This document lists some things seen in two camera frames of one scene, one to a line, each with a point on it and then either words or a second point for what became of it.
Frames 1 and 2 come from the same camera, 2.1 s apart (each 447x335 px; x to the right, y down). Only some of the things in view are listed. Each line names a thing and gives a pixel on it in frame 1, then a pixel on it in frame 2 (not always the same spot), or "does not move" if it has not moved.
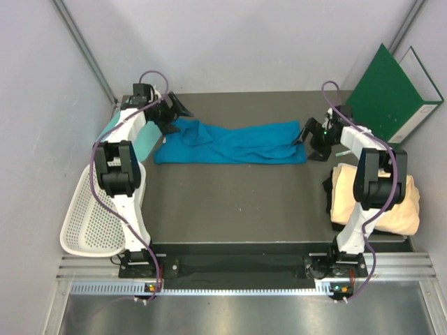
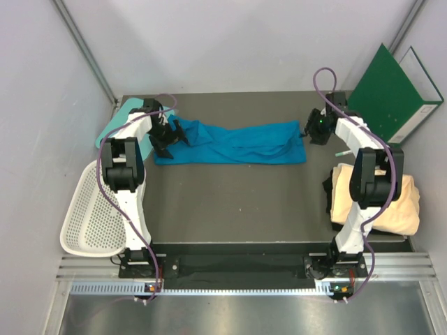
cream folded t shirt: (403, 218) does not move
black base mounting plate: (246, 271) does not move
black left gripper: (172, 113) -> (173, 136)
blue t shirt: (253, 143) does not move
